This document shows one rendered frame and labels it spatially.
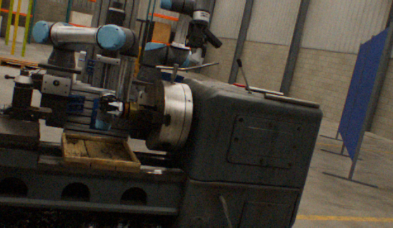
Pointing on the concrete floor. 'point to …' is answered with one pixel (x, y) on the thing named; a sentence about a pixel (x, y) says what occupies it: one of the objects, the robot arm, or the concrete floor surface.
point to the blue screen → (360, 98)
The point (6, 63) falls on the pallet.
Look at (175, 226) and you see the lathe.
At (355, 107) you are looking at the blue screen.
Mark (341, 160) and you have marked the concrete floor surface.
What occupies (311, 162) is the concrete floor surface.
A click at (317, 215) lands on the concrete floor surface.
